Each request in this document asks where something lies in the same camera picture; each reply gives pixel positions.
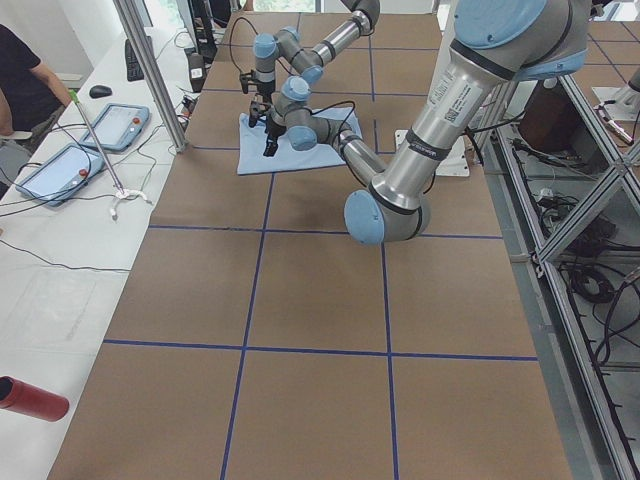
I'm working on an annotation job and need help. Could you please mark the teach pendant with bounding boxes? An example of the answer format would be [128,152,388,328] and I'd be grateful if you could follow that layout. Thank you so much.
[91,103,150,153]
[16,144,104,207]

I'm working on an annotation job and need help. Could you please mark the light blue t-shirt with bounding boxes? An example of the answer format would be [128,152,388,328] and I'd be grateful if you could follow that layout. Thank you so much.
[237,113,345,175]

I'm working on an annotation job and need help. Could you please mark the white pedestal column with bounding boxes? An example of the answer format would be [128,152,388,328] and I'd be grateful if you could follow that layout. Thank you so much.
[386,128,467,183]

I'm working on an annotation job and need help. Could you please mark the far teach pendant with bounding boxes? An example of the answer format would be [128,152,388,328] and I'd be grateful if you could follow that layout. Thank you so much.
[91,103,150,153]

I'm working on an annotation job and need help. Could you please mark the near teach pendant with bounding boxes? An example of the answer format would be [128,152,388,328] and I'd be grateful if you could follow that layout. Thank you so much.
[16,144,104,207]

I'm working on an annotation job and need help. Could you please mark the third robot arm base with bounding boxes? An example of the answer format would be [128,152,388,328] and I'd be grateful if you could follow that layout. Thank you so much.
[592,70,639,121]

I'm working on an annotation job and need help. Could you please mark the black computer mouse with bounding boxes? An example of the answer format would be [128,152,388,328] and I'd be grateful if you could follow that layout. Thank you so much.
[89,85,113,99]

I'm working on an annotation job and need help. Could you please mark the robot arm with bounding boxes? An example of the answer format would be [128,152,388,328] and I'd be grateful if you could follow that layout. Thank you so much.
[253,0,593,245]
[239,0,380,102]

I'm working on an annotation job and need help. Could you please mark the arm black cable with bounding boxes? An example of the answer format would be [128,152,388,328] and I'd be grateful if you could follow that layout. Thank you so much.
[304,99,366,151]
[228,16,261,76]

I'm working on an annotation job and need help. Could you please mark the red cylinder bottle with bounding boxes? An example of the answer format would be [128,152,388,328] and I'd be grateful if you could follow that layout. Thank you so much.
[1,376,70,422]

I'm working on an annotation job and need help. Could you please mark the metal grabber stick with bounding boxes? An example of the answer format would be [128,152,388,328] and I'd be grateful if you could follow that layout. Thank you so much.
[70,91,151,221]

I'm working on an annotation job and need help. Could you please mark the person in black shirt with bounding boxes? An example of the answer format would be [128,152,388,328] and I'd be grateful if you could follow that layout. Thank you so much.
[1,25,72,154]

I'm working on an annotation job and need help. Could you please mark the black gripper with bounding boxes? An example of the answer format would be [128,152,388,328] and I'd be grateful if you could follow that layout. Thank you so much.
[263,119,285,157]
[256,81,275,100]

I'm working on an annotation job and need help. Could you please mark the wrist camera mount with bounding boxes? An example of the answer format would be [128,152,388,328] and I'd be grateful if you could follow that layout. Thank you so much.
[239,71,256,94]
[248,100,272,128]

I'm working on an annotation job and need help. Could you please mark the aluminium frame post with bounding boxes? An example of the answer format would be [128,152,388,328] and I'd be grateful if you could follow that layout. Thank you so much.
[113,0,187,153]

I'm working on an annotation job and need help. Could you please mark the aluminium frame cabinet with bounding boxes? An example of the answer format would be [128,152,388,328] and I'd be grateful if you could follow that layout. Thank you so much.
[474,29,640,480]

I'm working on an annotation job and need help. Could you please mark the black keyboard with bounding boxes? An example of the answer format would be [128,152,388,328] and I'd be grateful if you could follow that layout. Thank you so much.
[124,39,144,82]

